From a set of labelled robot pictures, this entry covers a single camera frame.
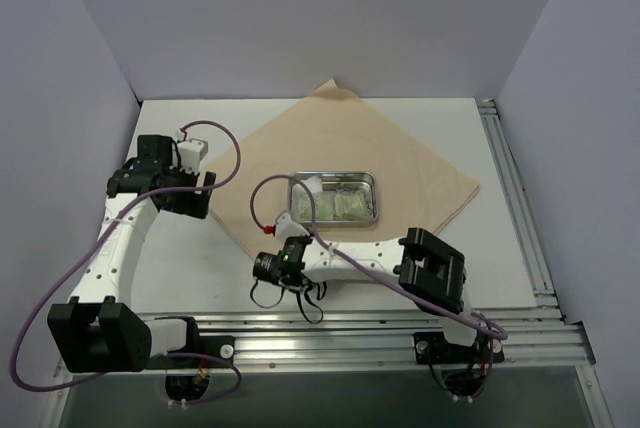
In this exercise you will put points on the steel instrument tray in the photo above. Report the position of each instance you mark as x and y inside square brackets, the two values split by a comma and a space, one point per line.
[334, 181]

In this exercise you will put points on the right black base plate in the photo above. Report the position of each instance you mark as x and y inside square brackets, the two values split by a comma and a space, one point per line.
[433, 348]

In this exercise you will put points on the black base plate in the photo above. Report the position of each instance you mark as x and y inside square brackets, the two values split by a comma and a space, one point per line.
[221, 347]
[433, 348]

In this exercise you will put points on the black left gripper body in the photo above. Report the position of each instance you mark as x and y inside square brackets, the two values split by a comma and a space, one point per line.
[192, 196]

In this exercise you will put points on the aluminium rail frame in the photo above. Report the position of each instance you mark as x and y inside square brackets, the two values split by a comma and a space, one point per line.
[433, 169]

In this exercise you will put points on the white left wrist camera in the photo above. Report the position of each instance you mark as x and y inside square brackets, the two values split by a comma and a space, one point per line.
[189, 152]

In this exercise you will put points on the white gauze pad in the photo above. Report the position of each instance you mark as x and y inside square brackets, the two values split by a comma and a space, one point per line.
[311, 184]

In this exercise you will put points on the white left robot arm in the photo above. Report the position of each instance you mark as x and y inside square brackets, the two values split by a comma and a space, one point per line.
[96, 331]

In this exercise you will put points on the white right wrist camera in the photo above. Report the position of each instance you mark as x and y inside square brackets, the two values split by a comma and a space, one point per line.
[285, 227]

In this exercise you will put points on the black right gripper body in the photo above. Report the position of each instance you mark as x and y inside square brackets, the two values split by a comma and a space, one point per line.
[292, 243]

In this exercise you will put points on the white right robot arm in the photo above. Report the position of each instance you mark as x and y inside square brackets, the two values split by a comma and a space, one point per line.
[419, 263]

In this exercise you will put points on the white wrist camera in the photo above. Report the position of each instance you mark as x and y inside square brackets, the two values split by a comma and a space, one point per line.
[189, 152]
[285, 227]

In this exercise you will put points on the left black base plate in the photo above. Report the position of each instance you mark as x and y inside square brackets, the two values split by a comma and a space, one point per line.
[221, 347]

